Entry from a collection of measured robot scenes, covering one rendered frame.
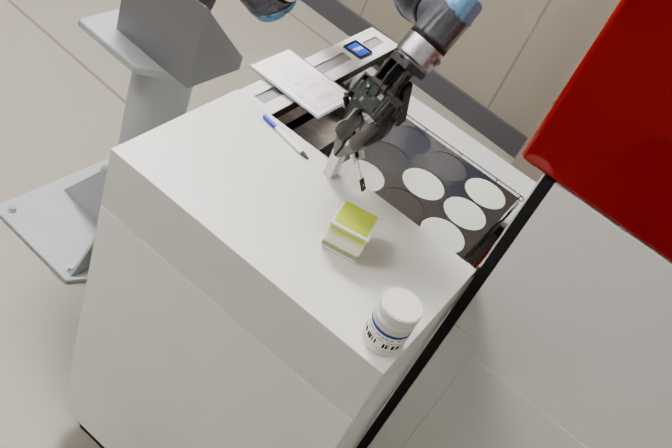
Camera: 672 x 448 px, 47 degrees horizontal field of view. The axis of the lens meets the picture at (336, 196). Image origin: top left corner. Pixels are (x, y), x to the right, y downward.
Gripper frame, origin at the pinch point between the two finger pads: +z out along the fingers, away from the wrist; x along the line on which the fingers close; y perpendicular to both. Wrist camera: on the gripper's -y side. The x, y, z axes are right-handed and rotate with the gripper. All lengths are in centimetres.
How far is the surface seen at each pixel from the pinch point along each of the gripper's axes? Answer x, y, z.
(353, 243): 13.8, 3.0, 10.2
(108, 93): -131, -118, 57
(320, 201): 1.3, -5.6, 10.4
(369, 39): -33, -55, -20
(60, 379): -35, -45, 102
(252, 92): -29.8, -16.3, 5.3
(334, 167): -2.3, -9.6, 4.3
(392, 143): -6.0, -40.6, -5.0
